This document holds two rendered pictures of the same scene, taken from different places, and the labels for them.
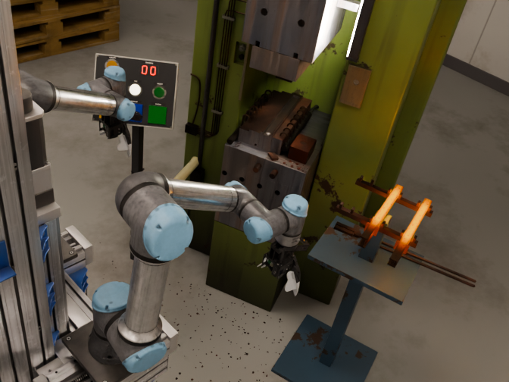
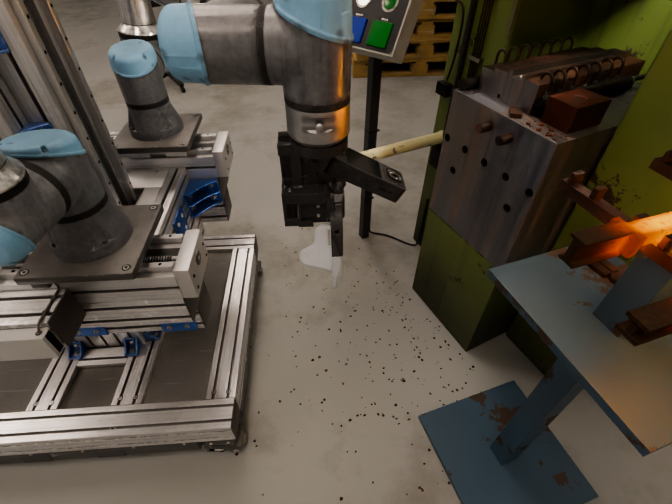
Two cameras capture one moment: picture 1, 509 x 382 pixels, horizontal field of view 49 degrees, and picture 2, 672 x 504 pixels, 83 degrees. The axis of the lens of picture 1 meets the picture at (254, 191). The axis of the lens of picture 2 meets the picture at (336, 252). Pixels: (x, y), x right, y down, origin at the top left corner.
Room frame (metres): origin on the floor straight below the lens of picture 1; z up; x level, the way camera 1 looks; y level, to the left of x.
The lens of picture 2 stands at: (0.96, -0.46, 1.35)
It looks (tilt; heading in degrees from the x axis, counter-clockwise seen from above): 44 degrees down; 48
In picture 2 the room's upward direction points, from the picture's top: straight up
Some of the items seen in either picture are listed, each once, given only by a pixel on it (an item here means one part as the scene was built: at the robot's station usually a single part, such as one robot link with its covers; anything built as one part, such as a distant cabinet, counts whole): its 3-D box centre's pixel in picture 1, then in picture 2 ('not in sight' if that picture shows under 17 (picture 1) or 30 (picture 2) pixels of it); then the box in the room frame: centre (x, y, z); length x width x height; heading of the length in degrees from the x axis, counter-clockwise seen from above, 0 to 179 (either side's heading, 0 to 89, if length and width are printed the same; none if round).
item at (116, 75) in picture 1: (114, 82); not in sight; (1.79, 0.58, 1.23); 0.09 x 0.08 x 0.11; 150
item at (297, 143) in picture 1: (301, 148); (574, 110); (2.03, -0.17, 0.95); 0.12 x 0.09 x 0.07; 164
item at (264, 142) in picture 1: (276, 118); (560, 73); (2.23, -0.04, 0.96); 0.42 x 0.20 x 0.09; 164
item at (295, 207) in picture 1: (291, 215); (312, 46); (1.23, -0.12, 1.23); 0.09 x 0.08 x 0.11; 134
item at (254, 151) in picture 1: (278, 167); (543, 162); (2.22, -0.09, 0.69); 0.56 x 0.38 x 0.45; 164
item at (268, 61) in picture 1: (291, 45); not in sight; (2.23, -0.04, 1.32); 0.42 x 0.20 x 0.10; 164
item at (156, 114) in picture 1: (157, 114); (379, 34); (1.99, 0.46, 1.01); 0.07 x 0.05 x 0.07; 99
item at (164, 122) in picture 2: not in sight; (152, 113); (1.29, 0.72, 0.87); 0.15 x 0.15 x 0.10
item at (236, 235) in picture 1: (263, 235); (501, 259); (2.22, -0.09, 0.23); 0.56 x 0.38 x 0.47; 164
